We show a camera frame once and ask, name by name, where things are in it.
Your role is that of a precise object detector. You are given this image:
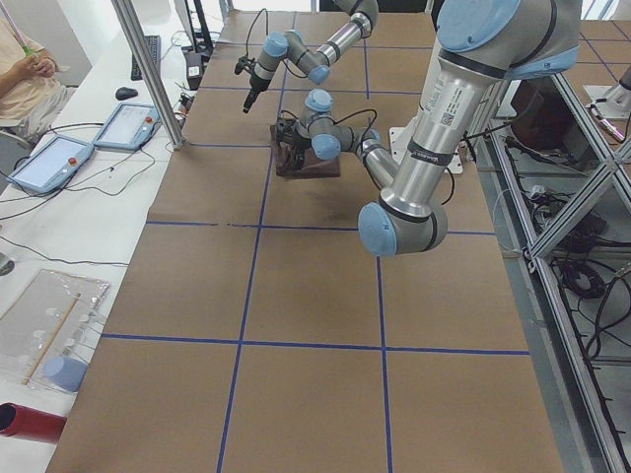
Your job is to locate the blue plastic cup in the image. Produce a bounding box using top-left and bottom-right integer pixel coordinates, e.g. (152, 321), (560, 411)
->
(43, 356), (88, 392)

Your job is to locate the teach pendant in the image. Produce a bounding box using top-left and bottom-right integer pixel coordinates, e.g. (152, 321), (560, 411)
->
(7, 135), (95, 193)
(93, 102), (160, 151)

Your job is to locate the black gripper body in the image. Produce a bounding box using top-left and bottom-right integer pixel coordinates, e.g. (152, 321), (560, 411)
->
(249, 74), (269, 97)
(289, 122), (316, 161)

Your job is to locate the white camera pedestal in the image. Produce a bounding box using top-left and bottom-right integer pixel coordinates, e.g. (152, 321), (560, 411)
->
(388, 127), (463, 174)

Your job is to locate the seated person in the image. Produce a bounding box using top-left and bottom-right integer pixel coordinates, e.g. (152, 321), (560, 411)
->
(1, 19), (76, 145)

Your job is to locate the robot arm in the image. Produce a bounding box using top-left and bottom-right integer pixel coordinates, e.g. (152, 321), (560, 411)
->
(235, 0), (380, 113)
(275, 1), (581, 256)

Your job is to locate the black computer mouse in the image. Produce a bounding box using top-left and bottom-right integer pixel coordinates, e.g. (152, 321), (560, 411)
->
(114, 87), (138, 101)

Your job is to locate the aluminium side frame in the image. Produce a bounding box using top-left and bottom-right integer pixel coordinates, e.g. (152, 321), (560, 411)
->
(465, 74), (630, 472)

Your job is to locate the brown paper table cover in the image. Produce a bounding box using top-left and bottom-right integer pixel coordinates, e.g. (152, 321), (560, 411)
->
(48, 12), (563, 472)

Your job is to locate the wooden stick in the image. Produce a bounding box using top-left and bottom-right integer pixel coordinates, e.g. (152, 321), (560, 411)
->
(21, 293), (81, 385)

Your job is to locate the far teach pendant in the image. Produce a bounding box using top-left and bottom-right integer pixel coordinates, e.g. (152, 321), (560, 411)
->
(93, 102), (160, 151)

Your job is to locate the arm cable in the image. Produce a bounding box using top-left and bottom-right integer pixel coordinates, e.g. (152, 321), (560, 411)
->
(280, 108), (457, 206)
(245, 7), (307, 80)

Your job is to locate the clear plastic bag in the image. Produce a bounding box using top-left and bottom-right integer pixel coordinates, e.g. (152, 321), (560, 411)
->
(1, 270), (110, 392)

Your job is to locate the aluminium frame post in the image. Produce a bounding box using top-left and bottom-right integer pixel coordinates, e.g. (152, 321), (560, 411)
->
(111, 0), (184, 150)

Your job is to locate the red cylinder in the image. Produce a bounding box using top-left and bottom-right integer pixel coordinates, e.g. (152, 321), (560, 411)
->
(1, 403), (67, 443)

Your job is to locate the brown t-shirt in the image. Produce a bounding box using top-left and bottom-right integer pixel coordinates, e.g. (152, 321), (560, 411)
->
(270, 125), (341, 179)

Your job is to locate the black keyboard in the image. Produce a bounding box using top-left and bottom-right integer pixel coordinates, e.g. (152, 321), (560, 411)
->
(130, 34), (163, 82)

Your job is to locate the near teach pendant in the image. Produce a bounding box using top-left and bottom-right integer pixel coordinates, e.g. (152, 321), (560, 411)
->
(7, 135), (95, 193)

